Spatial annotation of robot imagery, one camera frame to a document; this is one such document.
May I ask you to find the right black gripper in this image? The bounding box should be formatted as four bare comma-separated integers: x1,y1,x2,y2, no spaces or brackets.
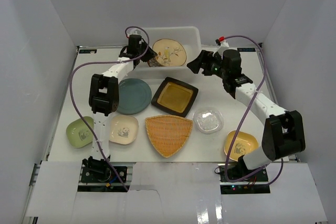
186,51,228,80

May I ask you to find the beige bird pattern plate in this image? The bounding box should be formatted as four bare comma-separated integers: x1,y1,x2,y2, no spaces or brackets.
152,39,187,67

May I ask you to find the black square amber plate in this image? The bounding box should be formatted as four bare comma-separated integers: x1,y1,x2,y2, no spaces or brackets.
151,77,198,118

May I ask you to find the blue-grey round plate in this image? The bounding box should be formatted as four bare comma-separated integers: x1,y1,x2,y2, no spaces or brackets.
117,78,152,115

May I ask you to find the clear plastic square plate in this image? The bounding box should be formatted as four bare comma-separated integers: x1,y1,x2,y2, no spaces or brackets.
193,106,224,134

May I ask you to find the woven bamboo triangular tray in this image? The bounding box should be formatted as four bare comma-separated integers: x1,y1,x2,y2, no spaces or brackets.
145,115,193,158

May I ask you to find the cream panda square plate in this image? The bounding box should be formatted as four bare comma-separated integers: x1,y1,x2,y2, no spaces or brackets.
109,115,139,145

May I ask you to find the yellow panda square plate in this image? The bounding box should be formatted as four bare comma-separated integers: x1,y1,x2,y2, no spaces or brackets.
224,131,259,161

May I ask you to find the green panda square plate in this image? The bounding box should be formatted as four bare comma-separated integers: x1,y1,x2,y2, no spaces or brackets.
66,118,93,148

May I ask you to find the brown floral pattern plate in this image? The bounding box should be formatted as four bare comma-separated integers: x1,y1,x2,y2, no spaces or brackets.
147,58,162,67

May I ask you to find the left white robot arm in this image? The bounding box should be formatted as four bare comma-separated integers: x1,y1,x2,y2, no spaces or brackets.
89,35,156,161

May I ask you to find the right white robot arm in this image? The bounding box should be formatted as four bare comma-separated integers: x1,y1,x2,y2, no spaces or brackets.
187,49,306,182

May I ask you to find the white plastic bin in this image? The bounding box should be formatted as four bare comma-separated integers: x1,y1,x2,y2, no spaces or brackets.
128,26,201,80

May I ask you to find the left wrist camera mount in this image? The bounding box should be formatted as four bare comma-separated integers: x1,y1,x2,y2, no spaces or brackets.
125,28,143,40

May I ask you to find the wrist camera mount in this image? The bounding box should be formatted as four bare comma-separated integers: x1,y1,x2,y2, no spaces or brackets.
215,36,229,56
125,28,143,40

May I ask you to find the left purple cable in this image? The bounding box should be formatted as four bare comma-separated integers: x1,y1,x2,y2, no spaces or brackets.
69,26,153,190

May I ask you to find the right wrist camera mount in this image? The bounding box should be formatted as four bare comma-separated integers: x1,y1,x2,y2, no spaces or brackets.
215,36,229,56

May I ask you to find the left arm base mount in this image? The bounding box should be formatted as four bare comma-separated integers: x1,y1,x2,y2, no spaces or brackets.
77,157,130,193

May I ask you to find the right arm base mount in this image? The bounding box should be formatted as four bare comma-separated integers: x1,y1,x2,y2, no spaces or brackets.
215,165,271,195

